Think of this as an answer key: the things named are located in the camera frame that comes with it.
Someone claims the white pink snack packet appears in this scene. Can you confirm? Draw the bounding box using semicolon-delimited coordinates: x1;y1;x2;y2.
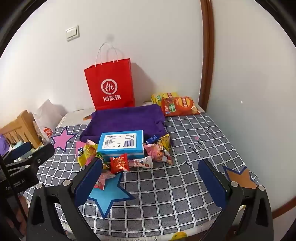
127;156;154;169

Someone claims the white light switch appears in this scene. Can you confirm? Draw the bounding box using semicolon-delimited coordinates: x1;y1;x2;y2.
66;25;80;42

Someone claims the red snack packet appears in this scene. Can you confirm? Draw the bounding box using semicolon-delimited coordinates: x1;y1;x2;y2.
110;153;129;174

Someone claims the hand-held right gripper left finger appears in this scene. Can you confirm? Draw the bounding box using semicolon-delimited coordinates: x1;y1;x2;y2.
27;158;103;241

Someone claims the brown door frame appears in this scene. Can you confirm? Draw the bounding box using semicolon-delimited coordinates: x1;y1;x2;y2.
198;0;215;112

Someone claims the green snack packet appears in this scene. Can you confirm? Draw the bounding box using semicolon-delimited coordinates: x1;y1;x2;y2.
96;153;111;171

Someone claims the purple cloth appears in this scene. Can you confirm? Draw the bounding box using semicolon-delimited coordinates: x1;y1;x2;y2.
0;136;10;153

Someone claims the yellow triangular snack packet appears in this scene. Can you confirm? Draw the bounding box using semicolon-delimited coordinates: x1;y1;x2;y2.
155;134;171;151

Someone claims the white plastic bag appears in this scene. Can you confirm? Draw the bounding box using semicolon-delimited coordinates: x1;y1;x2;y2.
32;99;67;144

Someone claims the purple towel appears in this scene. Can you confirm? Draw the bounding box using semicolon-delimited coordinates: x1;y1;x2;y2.
80;103;174;149

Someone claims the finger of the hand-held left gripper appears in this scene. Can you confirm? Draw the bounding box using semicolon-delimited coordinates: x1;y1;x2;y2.
5;143;55;173
8;142;33;160

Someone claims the yellow chip bag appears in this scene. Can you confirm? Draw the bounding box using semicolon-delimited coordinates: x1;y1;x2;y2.
151;92;178;107

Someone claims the brown baseboard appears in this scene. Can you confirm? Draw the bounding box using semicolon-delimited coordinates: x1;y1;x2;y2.
272;183;296;215

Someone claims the pink cartoon snack packet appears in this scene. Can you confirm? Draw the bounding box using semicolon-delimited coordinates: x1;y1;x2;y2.
143;143;173;165

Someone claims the red paper bag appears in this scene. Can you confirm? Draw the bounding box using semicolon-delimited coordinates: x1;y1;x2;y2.
84;42;136;111

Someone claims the yellow and pink snack packet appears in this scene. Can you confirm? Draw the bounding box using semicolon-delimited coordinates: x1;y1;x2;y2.
77;139;99;167

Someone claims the pink strawberry snack packet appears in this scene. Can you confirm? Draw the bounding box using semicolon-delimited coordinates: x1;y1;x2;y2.
92;170;116;190

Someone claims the white printed pillow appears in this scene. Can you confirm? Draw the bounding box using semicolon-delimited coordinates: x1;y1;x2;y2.
57;108;95;128

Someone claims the blue tissue pack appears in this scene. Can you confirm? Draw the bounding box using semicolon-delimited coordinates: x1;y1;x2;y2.
97;130;145;163

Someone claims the orange chip bag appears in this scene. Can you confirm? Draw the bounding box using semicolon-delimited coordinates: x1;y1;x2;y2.
161;96;200;117

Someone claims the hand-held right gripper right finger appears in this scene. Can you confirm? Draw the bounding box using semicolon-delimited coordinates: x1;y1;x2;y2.
198;159;274;241

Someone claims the grey checked bedsheet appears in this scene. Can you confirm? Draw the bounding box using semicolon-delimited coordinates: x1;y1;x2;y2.
23;100;259;241

